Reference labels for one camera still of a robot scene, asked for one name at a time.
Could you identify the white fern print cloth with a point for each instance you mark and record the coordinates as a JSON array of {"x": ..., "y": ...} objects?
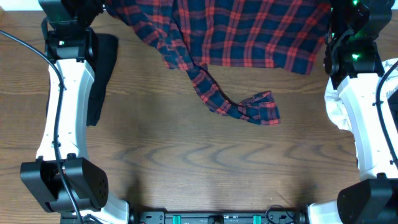
[{"x": 337, "y": 112}]

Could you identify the black folded garment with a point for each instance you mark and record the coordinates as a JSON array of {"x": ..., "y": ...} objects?
[{"x": 107, "y": 57}]

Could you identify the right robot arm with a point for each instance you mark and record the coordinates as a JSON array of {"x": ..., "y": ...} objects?
[{"x": 365, "y": 89}]

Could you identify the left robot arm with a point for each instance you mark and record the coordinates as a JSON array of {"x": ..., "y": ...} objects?
[{"x": 62, "y": 179}]

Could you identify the red navy plaid shirt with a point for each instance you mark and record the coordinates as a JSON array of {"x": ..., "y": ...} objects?
[{"x": 190, "y": 35}]

